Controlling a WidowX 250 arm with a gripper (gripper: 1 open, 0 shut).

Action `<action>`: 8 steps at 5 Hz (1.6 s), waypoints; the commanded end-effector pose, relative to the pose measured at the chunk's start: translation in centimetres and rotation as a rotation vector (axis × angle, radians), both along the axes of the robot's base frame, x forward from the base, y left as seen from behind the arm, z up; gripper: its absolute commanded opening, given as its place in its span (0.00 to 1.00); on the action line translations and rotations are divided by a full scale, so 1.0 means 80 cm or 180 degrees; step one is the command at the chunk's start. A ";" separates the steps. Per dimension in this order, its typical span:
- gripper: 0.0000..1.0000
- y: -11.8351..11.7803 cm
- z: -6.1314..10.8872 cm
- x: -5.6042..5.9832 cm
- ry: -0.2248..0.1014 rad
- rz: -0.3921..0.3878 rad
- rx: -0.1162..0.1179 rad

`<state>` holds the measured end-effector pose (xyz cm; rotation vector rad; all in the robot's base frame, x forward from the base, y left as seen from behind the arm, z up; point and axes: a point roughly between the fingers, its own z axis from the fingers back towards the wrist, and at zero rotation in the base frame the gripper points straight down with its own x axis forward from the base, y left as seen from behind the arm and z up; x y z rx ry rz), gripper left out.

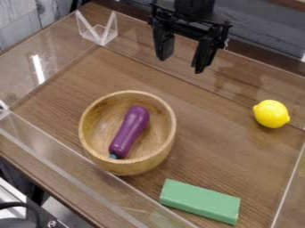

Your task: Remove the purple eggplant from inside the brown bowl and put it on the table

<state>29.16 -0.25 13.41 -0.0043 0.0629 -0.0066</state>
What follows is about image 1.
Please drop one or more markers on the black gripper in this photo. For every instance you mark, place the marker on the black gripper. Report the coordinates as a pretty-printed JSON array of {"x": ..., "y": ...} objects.
[{"x": 192, "y": 19}]

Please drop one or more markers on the purple toy eggplant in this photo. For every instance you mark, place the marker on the purple toy eggplant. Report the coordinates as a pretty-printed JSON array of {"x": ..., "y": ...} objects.
[{"x": 132, "y": 128}]

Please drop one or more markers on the brown wooden bowl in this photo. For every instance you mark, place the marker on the brown wooden bowl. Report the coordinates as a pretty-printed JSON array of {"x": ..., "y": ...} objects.
[{"x": 101, "y": 122}]

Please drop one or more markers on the yellow lemon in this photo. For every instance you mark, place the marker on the yellow lemon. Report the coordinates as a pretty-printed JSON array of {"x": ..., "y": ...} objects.
[{"x": 272, "y": 114}]

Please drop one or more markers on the green rectangular sponge block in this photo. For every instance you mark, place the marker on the green rectangular sponge block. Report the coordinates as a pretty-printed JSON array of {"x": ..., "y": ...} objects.
[{"x": 200, "y": 201}]

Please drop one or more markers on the clear acrylic tray wall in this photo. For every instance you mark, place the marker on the clear acrylic tray wall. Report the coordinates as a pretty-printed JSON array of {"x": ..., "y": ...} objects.
[{"x": 40, "y": 142}]

